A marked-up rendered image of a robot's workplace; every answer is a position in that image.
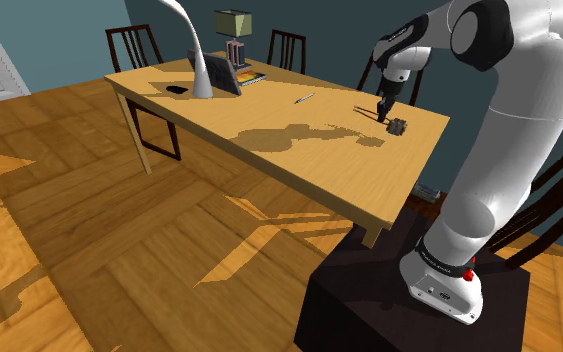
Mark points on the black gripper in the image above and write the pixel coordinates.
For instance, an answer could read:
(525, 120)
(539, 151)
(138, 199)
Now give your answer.
(386, 103)

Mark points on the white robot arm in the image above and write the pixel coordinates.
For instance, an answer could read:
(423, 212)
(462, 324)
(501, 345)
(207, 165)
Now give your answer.
(515, 146)

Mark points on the dark wooden chair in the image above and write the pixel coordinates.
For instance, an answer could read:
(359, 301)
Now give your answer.
(366, 78)
(287, 48)
(549, 204)
(132, 46)

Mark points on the grey pen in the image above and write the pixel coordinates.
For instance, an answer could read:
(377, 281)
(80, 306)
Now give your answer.
(304, 98)

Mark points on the wooden dining table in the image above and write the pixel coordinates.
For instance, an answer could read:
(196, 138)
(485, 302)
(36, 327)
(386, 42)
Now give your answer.
(310, 146)

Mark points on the small grey box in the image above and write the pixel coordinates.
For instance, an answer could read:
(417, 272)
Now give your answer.
(426, 191)

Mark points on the colourful book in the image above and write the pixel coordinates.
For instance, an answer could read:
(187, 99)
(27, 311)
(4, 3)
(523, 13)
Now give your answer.
(249, 77)

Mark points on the olive shade table lamp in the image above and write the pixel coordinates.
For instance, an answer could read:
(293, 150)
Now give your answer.
(234, 36)

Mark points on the dark grey laptop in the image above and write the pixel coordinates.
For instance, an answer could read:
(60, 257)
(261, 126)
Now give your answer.
(217, 73)

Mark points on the white gooseneck desk lamp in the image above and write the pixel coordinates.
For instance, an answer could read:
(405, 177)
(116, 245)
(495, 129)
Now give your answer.
(200, 73)

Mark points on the dark robot stand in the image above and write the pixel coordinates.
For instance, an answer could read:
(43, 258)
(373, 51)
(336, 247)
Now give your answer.
(383, 302)

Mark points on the black phone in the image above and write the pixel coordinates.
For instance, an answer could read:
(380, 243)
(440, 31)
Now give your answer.
(177, 89)

